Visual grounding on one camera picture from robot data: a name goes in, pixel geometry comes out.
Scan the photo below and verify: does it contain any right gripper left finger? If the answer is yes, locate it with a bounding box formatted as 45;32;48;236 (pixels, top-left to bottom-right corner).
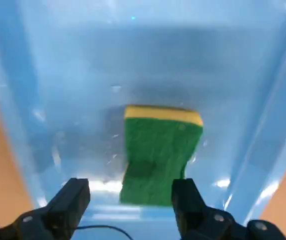
0;177;91;240

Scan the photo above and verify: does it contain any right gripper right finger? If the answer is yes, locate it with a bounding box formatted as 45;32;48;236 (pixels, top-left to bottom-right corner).
171;177;286;240

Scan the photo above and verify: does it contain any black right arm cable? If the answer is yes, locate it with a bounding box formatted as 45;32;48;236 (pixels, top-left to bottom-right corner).
74;224;133;240

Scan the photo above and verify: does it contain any green and yellow sponge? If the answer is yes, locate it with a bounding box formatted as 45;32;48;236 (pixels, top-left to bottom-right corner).
119;104;204;207

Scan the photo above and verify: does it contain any dark blue tray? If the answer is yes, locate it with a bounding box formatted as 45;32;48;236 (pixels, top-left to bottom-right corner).
0;0;286;240

